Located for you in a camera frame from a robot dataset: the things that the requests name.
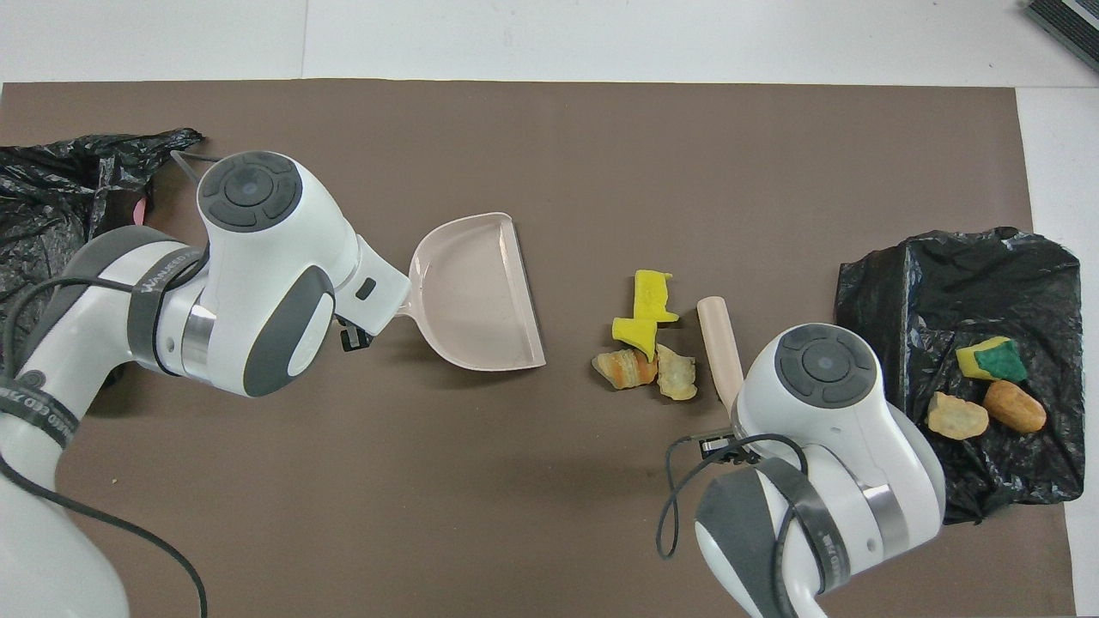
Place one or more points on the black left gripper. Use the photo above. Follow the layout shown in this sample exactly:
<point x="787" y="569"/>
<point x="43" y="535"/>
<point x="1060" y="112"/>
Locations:
<point x="356" y="335"/>

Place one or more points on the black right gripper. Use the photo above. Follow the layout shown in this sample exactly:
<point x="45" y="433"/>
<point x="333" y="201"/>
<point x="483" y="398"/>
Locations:
<point x="719" y="445"/>

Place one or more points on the beige brush black bristles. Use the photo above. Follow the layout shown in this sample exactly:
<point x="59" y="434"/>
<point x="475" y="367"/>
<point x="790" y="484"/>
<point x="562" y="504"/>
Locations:
<point x="719" y="343"/>

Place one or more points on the orange striped croissant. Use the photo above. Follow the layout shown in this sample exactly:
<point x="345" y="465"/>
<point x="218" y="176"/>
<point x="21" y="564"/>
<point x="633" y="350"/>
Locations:
<point x="625" y="369"/>

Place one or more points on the beige plastic dustpan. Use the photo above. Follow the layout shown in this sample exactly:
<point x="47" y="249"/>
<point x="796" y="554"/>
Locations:
<point x="472" y="292"/>

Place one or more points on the small yellow sponge wedge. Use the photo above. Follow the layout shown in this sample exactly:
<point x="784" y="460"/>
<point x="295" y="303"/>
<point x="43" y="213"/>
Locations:
<point x="635" y="335"/>

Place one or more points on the notched yellow sponge piece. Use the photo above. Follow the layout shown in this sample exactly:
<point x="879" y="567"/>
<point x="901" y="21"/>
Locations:
<point x="654" y="293"/>

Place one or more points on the green yellow sponge piece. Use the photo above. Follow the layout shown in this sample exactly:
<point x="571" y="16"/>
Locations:
<point x="996" y="360"/>

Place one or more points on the brown bread roll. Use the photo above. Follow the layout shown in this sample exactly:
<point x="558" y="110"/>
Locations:
<point x="1015" y="406"/>

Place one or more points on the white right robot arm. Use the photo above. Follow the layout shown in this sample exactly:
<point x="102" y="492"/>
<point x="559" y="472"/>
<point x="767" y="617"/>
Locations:
<point x="824" y="378"/>

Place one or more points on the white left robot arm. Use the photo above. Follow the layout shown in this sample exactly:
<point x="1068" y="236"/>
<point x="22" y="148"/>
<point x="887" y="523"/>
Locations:
<point x="258" y="257"/>

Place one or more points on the pink plastic bin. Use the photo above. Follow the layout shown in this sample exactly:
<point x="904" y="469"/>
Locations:
<point x="139" y="208"/>

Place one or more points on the black plastic trash bag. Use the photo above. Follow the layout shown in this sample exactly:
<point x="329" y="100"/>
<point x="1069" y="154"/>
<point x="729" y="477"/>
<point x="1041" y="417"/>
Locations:
<point x="43" y="189"/>
<point x="927" y="283"/>

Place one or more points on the brown table mat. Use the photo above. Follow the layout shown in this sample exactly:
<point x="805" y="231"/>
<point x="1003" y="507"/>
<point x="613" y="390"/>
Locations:
<point x="549" y="129"/>

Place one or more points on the grey ribbed device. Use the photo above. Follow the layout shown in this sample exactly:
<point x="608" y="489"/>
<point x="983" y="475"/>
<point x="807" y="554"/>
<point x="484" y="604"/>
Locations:
<point x="1069" y="21"/>

